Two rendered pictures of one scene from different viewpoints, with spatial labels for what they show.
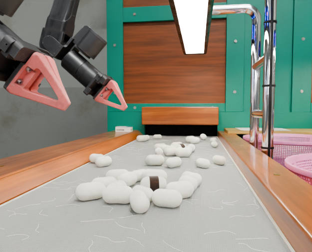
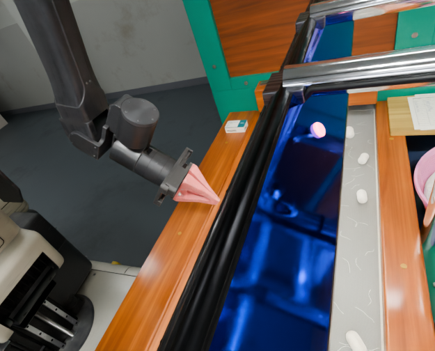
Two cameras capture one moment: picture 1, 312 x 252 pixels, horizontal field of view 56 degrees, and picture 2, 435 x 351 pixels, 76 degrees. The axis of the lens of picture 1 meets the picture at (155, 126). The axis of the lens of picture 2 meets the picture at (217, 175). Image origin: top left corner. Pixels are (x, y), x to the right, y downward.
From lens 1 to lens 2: 0.57 m
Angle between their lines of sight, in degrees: 43
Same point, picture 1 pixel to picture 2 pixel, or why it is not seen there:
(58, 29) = (78, 121)
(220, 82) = (386, 19)
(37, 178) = not seen: outside the picture
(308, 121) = not seen: outside the picture
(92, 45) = (136, 137)
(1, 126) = (124, 37)
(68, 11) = (75, 87)
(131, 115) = (243, 92)
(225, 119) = not seen: hidden behind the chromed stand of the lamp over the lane
